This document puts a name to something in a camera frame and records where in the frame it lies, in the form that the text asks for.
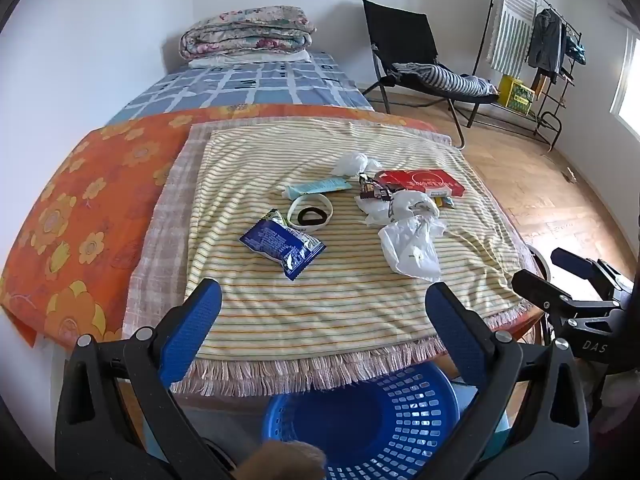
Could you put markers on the window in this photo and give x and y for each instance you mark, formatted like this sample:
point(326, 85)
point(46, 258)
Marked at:
point(627, 85)

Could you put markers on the black folding chair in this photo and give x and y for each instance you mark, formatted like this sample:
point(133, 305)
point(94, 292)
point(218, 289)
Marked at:
point(400, 35)

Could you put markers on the grey striped garment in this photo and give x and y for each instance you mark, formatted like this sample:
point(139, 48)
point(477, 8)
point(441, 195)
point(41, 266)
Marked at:
point(450, 80)

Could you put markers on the pink plaid fringed blanket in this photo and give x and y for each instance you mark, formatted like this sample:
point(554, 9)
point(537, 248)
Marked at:
point(165, 240)

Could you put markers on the tan fuzzy cloth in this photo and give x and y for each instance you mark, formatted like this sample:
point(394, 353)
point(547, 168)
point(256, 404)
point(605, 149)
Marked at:
point(280, 462)

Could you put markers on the teal garment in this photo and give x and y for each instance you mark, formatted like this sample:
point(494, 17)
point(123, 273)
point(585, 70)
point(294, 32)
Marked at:
point(576, 50)

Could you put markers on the dark jacket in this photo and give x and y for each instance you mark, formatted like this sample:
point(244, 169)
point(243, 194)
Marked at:
point(545, 45)

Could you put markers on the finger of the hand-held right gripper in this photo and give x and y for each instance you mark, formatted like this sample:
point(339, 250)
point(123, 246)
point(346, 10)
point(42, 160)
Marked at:
point(535, 287)
point(567, 260)

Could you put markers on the folded floral quilt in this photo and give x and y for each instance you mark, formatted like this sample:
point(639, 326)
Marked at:
point(250, 32)

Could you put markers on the white printed plastic bag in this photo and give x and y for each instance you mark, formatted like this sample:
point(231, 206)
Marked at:
point(405, 205)

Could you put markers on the black clothes rack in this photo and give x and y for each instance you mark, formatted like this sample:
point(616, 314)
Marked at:
point(545, 105)

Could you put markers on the yellow crate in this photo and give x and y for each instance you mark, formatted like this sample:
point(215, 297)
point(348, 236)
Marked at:
point(517, 92)

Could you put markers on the blue plastic basket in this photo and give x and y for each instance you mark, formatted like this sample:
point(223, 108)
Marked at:
point(360, 420)

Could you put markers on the white crumpled bag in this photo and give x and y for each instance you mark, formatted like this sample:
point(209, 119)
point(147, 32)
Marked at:
point(350, 164)

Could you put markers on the yellow striped blanket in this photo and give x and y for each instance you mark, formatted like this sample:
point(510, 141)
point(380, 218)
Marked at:
point(300, 320)

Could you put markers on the red box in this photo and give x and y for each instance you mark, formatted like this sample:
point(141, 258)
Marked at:
point(420, 182)

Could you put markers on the teal tube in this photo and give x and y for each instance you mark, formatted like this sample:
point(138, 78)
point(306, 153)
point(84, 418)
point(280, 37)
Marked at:
point(320, 187)

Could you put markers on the orange floral sheet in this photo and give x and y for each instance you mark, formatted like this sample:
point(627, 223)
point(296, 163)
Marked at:
point(75, 210)

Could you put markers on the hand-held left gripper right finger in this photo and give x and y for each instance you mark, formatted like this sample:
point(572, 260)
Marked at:
point(455, 330)

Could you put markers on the blue snack packet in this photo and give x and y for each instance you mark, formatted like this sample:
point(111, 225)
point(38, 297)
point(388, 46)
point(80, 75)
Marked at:
point(280, 245)

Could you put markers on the green striped towel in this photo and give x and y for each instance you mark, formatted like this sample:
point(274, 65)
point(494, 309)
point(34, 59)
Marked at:
point(510, 25)

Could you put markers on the dark candy wrapper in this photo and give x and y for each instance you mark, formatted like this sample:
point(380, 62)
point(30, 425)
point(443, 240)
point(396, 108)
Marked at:
point(372, 191)

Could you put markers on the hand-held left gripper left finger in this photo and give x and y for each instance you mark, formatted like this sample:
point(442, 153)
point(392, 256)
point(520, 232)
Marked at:
point(192, 330)

